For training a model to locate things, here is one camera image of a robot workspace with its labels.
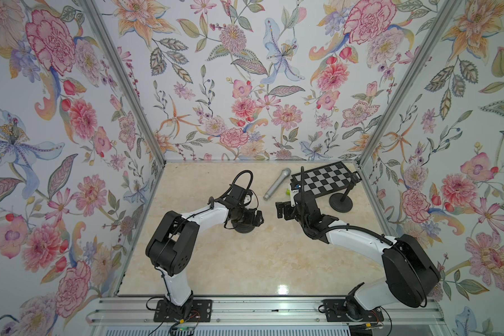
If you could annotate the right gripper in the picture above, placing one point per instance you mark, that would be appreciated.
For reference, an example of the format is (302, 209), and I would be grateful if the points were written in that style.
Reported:
(281, 206)

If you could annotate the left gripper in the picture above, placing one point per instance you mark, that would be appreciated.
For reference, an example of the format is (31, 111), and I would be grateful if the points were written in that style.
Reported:
(250, 218)

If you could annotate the black round stand base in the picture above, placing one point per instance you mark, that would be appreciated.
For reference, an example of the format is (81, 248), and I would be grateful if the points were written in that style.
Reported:
(341, 203)

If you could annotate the black stand pole with clip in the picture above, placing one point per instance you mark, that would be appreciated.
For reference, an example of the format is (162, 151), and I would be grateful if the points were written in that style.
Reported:
(353, 179)

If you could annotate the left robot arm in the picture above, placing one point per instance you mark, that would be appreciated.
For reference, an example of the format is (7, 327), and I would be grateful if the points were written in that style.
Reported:
(231, 197)

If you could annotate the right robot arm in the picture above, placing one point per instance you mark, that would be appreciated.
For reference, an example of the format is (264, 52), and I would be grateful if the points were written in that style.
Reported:
(409, 275)

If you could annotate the silver microphone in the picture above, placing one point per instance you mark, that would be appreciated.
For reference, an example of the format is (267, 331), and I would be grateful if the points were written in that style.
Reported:
(285, 173)

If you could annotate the black checkered chess box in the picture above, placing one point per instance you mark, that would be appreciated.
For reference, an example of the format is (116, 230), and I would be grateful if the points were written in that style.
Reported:
(323, 180)

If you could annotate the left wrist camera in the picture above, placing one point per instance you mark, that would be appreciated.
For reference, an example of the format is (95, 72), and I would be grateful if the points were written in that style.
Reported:
(247, 197)

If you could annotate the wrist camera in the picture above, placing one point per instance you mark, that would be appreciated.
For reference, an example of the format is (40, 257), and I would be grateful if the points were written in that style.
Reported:
(247, 197)
(294, 194)

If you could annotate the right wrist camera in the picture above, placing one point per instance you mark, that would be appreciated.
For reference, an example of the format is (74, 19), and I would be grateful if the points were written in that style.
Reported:
(294, 194)

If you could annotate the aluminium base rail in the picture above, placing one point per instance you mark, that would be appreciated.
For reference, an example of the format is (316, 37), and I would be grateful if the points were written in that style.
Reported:
(260, 315)

